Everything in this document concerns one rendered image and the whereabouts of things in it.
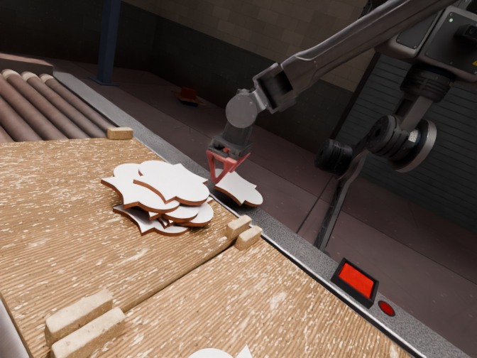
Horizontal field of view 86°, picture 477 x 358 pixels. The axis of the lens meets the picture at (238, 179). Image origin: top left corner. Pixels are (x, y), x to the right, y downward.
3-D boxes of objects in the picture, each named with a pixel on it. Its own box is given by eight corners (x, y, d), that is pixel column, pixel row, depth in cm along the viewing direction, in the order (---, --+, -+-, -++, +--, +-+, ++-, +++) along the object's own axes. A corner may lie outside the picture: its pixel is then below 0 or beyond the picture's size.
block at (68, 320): (104, 300, 29) (107, 284, 28) (113, 312, 28) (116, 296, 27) (40, 336, 24) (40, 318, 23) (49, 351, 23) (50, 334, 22)
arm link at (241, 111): (296, 100, 54) (276, 62, 51) (301, 108, 43) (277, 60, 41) (247, 129, 57) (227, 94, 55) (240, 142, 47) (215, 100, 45)
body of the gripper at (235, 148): (209, 145, 54) (219, 111, 51) (227, 138, 63) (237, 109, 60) (236, 158, 53) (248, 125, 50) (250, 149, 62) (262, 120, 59)
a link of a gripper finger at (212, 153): (196, 179, 56) (209, 140, 53) (211, 170, 63) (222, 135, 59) (223, 192, 55) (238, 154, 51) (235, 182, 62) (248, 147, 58)
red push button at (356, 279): (342, 266, 53) (346, 261, 52) (370, 286, 51) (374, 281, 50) (334, 281, 48) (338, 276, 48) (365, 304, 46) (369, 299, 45)
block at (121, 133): (128, 136, 67) (130, 126, 65) (132, 139, 66) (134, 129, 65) (105, 137, 62) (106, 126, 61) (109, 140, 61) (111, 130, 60)
